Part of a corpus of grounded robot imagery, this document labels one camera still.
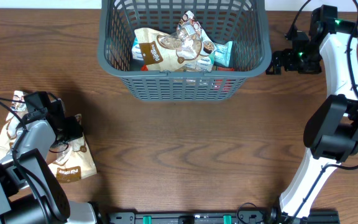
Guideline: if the beige snack pouch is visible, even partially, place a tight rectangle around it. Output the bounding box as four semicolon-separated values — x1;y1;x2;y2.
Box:
47;113;98;184
0;90;28;160
135;11;216;72

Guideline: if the teal snack bar wrapper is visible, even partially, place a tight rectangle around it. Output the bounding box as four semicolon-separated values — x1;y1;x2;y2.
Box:
214;41;233;67

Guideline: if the tissue multipack strip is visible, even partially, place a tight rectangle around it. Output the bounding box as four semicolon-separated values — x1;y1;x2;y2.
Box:
132;38;214;72

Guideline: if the orange cracker package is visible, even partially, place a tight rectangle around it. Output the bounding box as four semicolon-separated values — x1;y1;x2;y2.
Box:
140;65;234;72

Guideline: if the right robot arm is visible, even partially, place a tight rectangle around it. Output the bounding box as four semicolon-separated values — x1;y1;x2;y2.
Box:
264;5;358;223

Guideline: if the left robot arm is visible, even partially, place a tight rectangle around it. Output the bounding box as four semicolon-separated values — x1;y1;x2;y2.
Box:
0;91;103;224

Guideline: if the grey plastic basket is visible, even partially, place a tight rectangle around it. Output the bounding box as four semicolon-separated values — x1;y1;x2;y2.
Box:
98;0;272;101

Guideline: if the left black cable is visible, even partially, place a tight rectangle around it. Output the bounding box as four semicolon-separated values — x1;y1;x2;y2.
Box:
0;90;71;215

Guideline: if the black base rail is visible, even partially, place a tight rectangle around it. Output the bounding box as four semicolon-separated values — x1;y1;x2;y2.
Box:
96;202;340;224

